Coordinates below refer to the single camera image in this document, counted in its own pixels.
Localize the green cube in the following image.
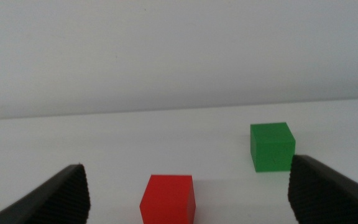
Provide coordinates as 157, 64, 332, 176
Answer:
249, 122, 296, 173

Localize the red cube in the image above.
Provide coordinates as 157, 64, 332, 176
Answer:
139, 174, 196, 224

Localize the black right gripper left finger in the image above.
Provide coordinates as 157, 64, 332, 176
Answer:
0, 163, 91, 224

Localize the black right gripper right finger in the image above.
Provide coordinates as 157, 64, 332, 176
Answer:
287, 154, 358, 224

